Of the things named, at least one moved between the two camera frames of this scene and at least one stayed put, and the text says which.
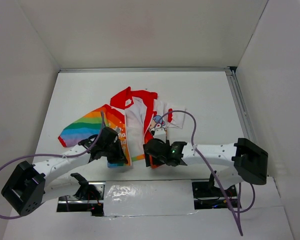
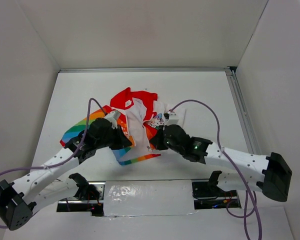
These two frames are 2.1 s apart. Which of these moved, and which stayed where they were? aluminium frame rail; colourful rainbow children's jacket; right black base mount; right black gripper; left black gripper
Moved: right black gripper; left black gripper
Stayed: colourful rainbow children's jacket; aluminium frame rail; right black base mount
